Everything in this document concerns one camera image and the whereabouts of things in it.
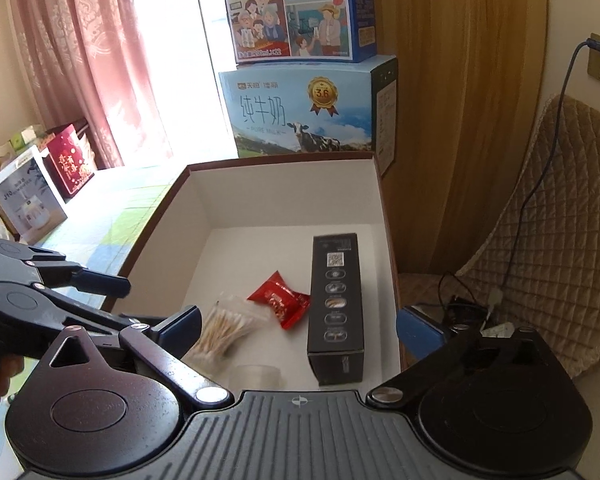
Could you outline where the pink curtain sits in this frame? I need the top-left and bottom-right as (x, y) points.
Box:
(5, 0), (174, 172)

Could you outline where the white humidifier box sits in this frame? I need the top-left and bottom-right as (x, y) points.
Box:
(0, 144), (69, 242)

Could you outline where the red gift box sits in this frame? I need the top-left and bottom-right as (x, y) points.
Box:
(46, 124), (96, 199)

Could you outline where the long black box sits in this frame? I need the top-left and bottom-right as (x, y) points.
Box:
(306, 232), (366, 387)

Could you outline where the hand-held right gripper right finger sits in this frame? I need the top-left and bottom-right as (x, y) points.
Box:
(366, 306), (566, 409)

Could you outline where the blue milk carton box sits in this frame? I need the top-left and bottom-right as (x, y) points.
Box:
(218, 55), (399, 177)

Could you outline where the red packet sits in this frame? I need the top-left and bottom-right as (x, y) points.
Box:
(247, 269), (312, 331)

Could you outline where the brown shoe box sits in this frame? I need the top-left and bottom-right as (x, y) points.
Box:
(102, 153), (404, 397)

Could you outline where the quilted brown chair cover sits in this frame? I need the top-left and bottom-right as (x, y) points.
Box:
(397, 94), (600, 380)

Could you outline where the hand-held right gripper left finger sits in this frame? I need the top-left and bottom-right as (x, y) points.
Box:
(40, 305), (235, 409)

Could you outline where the clear plastic container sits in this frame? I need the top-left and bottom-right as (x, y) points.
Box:
(228, 363), (282, 392)

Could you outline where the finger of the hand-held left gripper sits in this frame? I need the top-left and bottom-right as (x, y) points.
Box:
(29, 252), (132, 297)
(61, 304), (167, 334)

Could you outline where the grey charging cable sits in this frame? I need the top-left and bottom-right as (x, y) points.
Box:
(499, 39), (600, 307)

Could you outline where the bag of cotton swabs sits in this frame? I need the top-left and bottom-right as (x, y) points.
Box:
(184, 294), (272, 367)

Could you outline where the wooden cabinet panel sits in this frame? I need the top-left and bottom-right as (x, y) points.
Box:
(374, 0), (552, 272)

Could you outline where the green tissue pack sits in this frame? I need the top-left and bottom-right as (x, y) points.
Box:
(10, 124), (47, 154)

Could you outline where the black cable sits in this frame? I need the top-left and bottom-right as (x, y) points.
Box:
(437, 272), (487, 332)

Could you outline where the illustrated milk carton box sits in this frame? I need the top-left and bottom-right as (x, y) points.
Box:
(219, 0), (379, 65)

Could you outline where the white power strip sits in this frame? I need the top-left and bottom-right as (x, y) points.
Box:
(480, 322), (516, 339)

